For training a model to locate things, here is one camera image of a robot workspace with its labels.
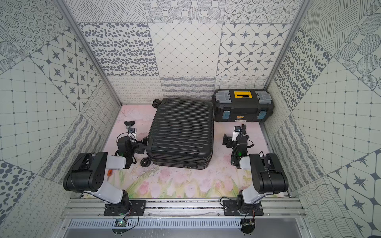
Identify black ribbed hard-shell suitcase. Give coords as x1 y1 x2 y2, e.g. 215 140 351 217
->
146 98 214 170

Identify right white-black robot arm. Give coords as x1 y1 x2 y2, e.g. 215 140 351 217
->
222 135 289 215

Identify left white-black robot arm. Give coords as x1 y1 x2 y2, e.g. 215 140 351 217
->
63 136 146 218

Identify small black metal clip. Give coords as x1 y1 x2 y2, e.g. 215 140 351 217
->
124 121 136 127

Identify pink floral table mat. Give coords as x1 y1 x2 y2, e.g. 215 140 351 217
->
104 105 269 198

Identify black toolbox with yellow label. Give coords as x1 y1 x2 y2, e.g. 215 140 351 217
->
212 89 274 123

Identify left green circuit board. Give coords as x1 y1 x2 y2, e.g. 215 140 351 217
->
112 220 128 235

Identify right round black base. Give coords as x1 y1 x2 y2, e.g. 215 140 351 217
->
241 219 256 234

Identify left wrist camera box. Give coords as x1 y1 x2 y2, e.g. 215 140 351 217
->
128 127 137 139

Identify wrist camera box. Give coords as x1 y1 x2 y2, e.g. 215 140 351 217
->
232 126 241 141
128 127 137 139

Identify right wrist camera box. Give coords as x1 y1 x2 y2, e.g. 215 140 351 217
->
232 126 241 141

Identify aluminium mounting rail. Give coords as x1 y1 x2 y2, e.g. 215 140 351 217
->
63 197 307 219

